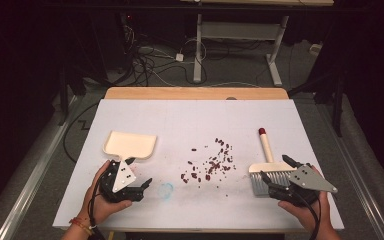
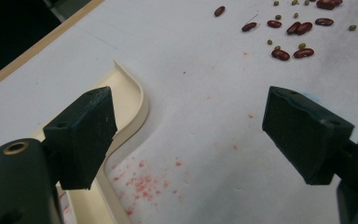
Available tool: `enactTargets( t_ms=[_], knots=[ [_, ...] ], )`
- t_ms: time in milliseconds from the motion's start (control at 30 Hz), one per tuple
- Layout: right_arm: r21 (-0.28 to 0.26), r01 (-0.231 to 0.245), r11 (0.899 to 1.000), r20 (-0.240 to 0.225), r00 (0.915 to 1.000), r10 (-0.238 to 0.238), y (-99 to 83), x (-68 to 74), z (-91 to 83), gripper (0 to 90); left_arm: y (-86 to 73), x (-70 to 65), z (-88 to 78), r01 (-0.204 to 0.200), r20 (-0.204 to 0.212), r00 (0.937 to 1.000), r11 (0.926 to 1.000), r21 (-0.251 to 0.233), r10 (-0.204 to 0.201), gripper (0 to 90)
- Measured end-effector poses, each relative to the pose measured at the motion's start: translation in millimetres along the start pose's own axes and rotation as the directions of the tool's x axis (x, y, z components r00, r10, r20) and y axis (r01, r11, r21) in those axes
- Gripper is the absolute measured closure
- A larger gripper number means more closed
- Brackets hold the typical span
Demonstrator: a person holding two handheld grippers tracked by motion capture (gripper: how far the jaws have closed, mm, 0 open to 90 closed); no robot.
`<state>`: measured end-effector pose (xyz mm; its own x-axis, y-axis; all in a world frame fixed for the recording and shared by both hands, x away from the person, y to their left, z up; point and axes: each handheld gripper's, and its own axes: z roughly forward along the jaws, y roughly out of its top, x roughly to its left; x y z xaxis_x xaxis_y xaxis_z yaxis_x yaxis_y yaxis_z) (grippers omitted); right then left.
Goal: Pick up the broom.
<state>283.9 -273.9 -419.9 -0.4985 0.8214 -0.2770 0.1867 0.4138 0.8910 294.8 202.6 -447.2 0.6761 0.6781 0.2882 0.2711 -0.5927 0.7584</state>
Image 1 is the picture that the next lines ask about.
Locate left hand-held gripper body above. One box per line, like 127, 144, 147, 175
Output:
98, 159, 146, 204

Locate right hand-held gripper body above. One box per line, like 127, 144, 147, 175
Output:
267, 162, 339, 208

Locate cream hand brush grey bristles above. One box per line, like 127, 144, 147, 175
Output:
248, 127, 298, 197

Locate cream plastic dustpan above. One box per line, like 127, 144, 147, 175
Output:
101, 130, 158, 166

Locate person's left hand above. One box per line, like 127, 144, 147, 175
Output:
81, 159, 133, 227

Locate person's right hand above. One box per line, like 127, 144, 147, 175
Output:
277, 164, 333, 232

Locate scattered red beans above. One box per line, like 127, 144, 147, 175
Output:
179, 136, 238, 197

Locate black stand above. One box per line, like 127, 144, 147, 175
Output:
57, 64, 78, 127
287, 64, 345, 138

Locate white board table cover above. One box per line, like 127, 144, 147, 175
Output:
52, 98, 345, 232

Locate wooden table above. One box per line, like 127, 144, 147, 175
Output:
103, 86, 290, 101

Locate white power strip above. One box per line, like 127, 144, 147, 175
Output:
308, 42, 324, 57

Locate white-legged desk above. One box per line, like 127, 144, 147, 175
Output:
179, 0, 335, 87

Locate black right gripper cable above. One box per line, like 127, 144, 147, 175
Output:
292, 189, 322, 240

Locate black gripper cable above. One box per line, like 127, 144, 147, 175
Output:
87, 166, 107, 240
292, 189, 322, 240

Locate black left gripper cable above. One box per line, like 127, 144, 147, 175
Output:
87, 166, 107, 240

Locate metal floor rail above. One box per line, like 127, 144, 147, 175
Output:
315, 102, 384, 240
0, 95, 83, 240

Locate red and yellow bracelet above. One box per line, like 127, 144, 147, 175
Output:
68, 216, 95, 237

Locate black floor cable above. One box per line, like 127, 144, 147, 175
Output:
62, 101, 100, 165

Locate tangle of floor cables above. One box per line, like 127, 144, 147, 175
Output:
121, 13, 211, 88

